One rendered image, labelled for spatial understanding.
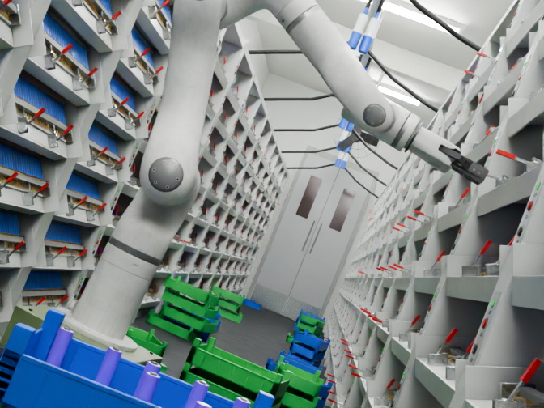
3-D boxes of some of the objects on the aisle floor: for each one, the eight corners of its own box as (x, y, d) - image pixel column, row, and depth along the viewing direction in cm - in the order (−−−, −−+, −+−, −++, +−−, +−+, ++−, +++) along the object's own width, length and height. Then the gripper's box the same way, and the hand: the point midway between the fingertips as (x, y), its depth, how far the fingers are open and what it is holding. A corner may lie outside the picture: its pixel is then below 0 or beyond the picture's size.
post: (326, 584, 197) (606, -134, 207) (326, 570, 206) (594, -117, 217) (409, 619, 195) (687, -106, 206) (405, 604, 205) (671, -89, 215)
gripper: (422, 112, 179) (500, 158, 177) (414, 126, 195) (486, 168, 193) (404, 143, 178) (482, 189, 177) (397, 155, 195) (468, 197, 193)
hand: (475, 173), depth 185 cm, fingers open, 3 cm apart
